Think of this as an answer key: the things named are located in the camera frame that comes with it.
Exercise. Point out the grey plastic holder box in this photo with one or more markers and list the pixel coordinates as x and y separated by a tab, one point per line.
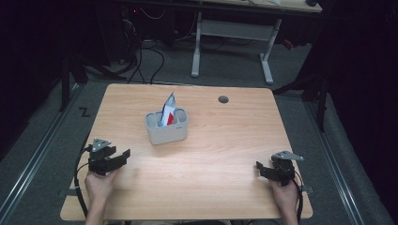
169	133

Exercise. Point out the person's right hand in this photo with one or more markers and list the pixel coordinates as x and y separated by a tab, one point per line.
285	197

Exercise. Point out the dark computer tower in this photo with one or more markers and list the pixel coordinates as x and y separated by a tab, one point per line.
130	31

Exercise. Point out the white red blue toothpaste tube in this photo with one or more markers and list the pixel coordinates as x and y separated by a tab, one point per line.
168	112

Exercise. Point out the desk with white metal legs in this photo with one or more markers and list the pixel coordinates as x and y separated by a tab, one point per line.
233	31

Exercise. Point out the black metal stand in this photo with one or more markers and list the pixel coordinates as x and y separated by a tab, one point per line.
65	84
320	100

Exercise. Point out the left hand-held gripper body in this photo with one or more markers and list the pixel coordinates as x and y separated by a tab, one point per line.
99	159

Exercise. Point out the round dark table grommet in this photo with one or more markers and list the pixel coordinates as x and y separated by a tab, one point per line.
223	99

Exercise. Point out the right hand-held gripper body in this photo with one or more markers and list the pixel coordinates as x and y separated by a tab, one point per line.
284	170

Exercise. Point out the metal floor rail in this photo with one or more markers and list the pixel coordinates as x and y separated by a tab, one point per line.
34	156
334	162

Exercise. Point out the person's left hand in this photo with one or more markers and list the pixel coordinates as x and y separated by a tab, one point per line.
99	187

